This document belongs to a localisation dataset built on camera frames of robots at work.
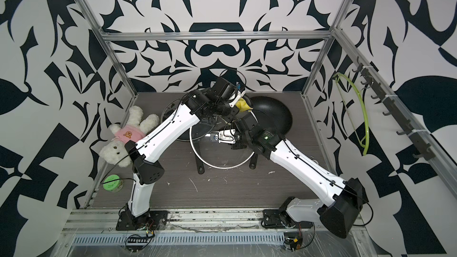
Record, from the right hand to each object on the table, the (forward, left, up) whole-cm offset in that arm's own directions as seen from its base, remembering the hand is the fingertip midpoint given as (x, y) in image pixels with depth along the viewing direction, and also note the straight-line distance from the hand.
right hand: (228, 125), depth 75 cm
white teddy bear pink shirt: (-4, +54, -15) cm, 56 cm away
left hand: (+7, -2, +4) cm, 8 cm away
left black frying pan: (-11, +13, -10) cm, 19 cm away
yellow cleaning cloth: (+5, -6, +7) cm, 10 cm away
